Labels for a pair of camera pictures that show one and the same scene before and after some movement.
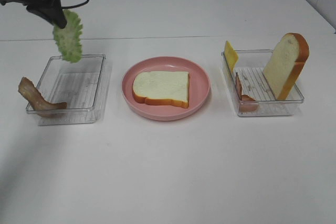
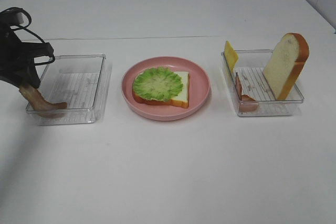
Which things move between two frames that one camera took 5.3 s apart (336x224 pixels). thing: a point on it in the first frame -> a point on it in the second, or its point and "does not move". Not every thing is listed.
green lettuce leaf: [69, 39] -> [158, 83]
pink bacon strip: [246, 103] does not move
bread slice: [286, 64] does not move
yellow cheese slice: [231, 55] does not move
